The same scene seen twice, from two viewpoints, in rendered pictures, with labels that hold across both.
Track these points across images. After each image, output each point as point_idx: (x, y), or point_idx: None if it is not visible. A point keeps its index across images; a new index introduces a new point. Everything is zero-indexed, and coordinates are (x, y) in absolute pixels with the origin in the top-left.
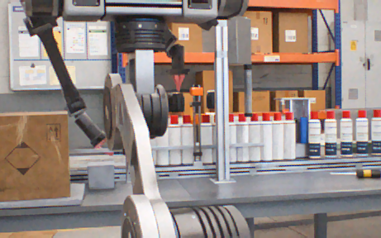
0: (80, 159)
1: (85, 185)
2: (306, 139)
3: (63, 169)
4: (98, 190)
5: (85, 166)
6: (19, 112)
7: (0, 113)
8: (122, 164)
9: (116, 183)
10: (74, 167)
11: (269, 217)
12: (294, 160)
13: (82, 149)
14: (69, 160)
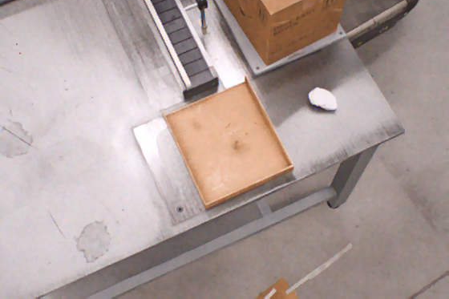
0: None
1: None
2: None
3: None
4: None
5: (32, 58)
6: None
7: None
8: (5, 17)
9: None
10: (42, 70)
11: None
12: None
13: None
14: (153, 8)
